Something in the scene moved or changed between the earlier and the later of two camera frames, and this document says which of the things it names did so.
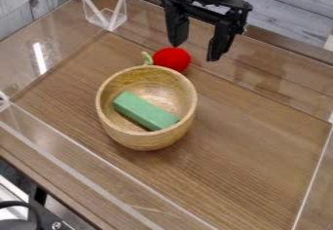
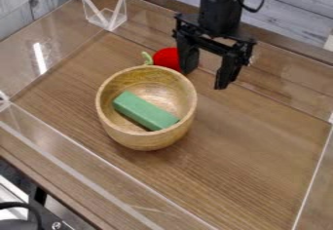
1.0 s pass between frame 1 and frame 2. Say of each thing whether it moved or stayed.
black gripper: moved
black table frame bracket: stayed
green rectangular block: stayed
